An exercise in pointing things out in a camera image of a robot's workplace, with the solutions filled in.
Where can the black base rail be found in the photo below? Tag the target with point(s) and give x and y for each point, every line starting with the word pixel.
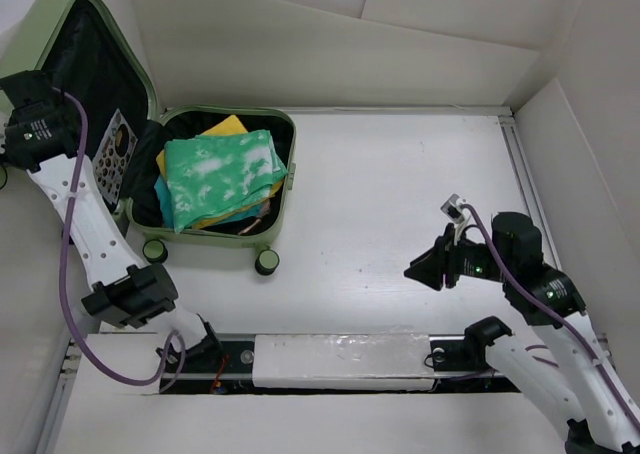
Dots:
pixel 227 370

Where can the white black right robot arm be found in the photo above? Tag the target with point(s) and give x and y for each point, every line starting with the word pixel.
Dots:
pixel 583 397

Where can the rose gold lipstick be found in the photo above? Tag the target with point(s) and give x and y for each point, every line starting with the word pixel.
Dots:
pixel 259 211

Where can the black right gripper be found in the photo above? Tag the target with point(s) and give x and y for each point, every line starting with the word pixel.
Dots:
pixel 428 267

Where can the yellow cloth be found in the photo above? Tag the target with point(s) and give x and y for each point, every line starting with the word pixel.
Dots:
pixel 220 134

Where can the aluminium side rail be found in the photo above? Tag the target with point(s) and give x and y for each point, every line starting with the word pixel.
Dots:
pixel 528 188

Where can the teal shorts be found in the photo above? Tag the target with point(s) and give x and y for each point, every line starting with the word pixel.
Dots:
pixel 164 199

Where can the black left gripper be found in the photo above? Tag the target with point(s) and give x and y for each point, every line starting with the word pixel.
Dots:
pixel 12 120

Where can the white foam block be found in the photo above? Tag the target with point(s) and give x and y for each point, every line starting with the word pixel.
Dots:
pixel 370 362

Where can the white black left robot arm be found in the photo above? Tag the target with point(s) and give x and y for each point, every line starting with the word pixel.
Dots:
pixel 125 290

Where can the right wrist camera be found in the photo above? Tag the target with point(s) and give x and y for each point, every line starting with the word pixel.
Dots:
pixel 452 209

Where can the green white tie-dye cloth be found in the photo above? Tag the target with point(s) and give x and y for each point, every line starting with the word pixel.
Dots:
pixel 222 176

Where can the sticker sheet in lid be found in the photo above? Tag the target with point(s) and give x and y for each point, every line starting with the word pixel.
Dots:
pixel 113 157

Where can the green hard-shell suitcase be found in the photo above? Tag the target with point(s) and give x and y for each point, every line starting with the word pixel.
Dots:
pixel 79 46

